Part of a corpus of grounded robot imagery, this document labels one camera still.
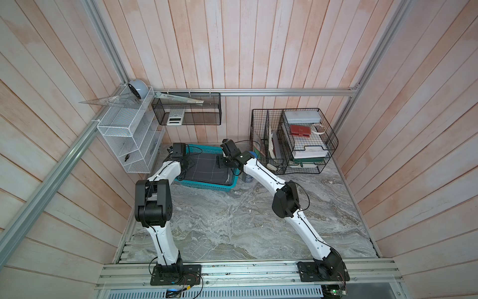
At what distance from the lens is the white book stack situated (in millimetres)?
921

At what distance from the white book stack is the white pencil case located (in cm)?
19

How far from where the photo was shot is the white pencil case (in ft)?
3.38
